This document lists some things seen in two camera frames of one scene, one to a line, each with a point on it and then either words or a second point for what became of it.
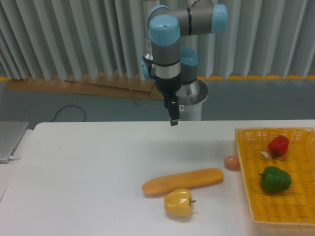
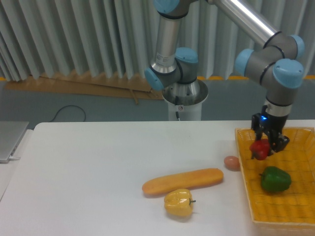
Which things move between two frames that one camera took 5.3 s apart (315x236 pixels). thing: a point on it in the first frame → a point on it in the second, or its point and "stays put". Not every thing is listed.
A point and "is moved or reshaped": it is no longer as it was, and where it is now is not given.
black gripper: [169, 86] → [271, 126]
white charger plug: [11, 158] stays put
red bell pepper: [278, 145] is moved or reshaped
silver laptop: [11, 132] stays put
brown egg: [232, 163] stays put
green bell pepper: [275, 180] stays put
